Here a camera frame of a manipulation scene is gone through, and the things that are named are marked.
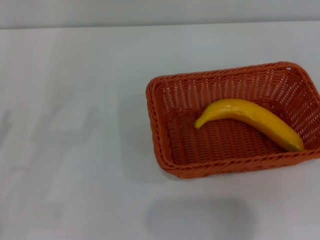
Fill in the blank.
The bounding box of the yellow banana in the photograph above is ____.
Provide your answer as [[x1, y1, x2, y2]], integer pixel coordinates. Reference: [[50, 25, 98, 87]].
[[194, 98, 305, 152]]

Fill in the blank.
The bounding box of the orange woven plastic basket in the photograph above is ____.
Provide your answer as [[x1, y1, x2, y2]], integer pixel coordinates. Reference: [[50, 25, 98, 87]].
[[145, 61, 320, 179]]

